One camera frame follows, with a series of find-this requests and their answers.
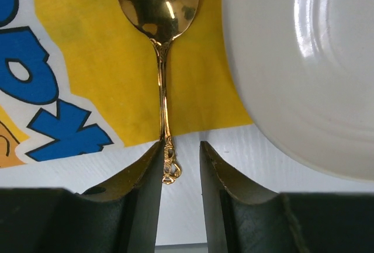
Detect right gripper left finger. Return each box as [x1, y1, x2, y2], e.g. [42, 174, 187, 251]
[1, 142, 163, 252]

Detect copper spoon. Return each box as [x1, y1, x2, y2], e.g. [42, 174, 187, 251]
[118, 0, 199, 185]

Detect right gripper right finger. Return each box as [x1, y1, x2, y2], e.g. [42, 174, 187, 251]
[200, 141, 373, 252]

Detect white paper plate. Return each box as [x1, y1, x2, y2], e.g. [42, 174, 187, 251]
[222, 0, 373, 181]

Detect yellow Pikachu placemat cloth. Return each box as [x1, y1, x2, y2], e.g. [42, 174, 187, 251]
[1, 0, 251, 168]

